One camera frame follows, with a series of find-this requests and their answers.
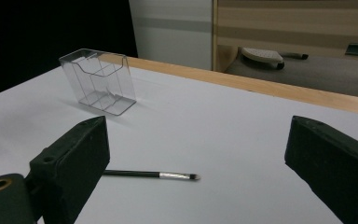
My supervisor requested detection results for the dark curtain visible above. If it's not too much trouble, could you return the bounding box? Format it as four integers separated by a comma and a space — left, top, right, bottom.
0, 0, 139, 101

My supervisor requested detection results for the wooden table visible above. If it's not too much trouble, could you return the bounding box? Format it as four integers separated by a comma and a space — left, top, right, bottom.
101, 54, 358, 118

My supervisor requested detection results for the white cabinet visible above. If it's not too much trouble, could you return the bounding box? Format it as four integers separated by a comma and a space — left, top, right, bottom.
128, 0, 213, 71

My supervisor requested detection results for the white table cover board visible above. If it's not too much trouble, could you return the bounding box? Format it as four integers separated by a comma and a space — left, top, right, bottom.
0, 60, 358, 224

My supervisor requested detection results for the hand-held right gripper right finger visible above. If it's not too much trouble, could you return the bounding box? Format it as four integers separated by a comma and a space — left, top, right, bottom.
284, 115, 358, 224

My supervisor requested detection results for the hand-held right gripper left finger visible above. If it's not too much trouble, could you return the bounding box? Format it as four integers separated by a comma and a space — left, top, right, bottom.
27, 115, 111, 224

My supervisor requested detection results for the clear plastic organizer box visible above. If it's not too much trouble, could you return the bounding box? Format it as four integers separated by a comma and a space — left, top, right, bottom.
58, 48, 137, 117

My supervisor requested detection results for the wooden desk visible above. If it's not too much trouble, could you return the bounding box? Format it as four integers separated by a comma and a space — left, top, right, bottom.
212, 0, 358, 73

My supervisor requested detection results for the black makeup brush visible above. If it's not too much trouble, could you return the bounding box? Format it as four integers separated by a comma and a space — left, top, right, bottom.
102, 169, 201, 182

